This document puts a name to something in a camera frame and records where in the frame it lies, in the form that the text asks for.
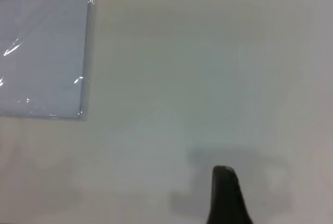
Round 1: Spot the clear zip bag green zipper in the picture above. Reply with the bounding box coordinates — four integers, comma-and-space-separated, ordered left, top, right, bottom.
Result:
0, 0, 99, 122

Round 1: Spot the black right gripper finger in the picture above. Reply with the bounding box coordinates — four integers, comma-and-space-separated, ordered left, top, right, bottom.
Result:
204, 165, 254, 224

